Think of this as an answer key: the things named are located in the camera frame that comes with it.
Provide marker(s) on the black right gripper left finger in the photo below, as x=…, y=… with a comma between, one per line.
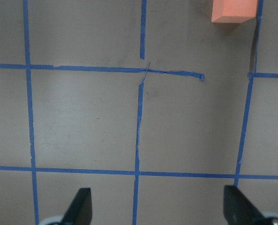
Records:
x=80, y=210

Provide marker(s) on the orange foam block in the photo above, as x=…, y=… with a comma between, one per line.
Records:
x=233, y=11

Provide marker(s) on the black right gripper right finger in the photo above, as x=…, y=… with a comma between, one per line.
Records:
x=238, y=210

